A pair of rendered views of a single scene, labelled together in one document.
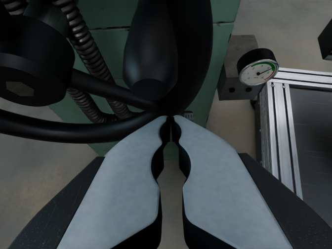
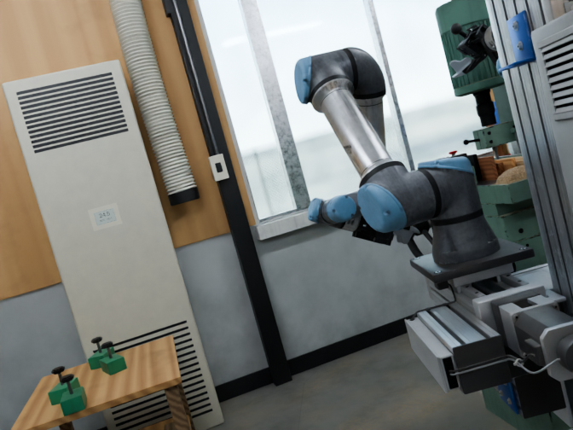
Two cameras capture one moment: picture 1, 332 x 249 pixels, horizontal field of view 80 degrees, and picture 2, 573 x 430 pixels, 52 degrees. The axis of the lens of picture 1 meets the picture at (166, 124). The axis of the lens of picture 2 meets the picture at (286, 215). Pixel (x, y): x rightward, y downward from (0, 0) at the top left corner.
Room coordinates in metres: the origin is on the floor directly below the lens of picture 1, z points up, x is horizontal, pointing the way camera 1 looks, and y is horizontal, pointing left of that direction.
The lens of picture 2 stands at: (-0.80, -1.68, 1.13)
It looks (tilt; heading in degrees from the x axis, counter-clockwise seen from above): 5 degrees down; 75
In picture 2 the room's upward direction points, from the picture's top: 15 degrees counter-clockwise
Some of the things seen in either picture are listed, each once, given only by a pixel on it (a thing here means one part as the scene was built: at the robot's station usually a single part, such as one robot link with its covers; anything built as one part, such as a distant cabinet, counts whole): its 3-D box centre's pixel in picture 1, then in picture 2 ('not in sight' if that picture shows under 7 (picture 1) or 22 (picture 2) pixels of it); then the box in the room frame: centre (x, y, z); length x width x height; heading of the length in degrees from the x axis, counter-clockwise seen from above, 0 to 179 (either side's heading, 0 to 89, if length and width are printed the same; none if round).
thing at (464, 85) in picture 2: not in sight; (470, 46); (0.47, 0.08, 1.35); 0.18 x 0.18 x 0.31
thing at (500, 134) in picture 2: not in sight; (497, 136); (0.49, 0.07, 1.03); 0.14 x 0.07 x 0.09; 176
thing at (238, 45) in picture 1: (237, 68); not in sight; (0.31, -0.17, 0.58); 0.12 x 0.08 x 0.08; 176
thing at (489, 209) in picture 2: not in sight; (491, 200); (0.41, 0.08, 0.82); 0.40 x 0.21 x 0.04; 86
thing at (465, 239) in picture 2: not in sight; (460, 233); (-0.08, -0.49, 0.87); 0.15 x 0.15 x 0.10
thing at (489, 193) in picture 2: not in sight; (474, 190); (0.36, 0.10, 0.87); 0.61 x 0.30 x 0.06; 86
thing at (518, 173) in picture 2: not in sight; (518, 172); (0.36, -0.15, 0.92); 0.14 x 0.09 x 0.04; 176
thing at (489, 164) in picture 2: not in sight; (478, 169); (0.38, 0.07, 0.94); 0.20 x 0.01 x 0.08; 86
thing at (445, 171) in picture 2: not in sight; (446, 185); (-0.09, -0.49, 0.98); 0.13 x 0.12 x 0.14; 179
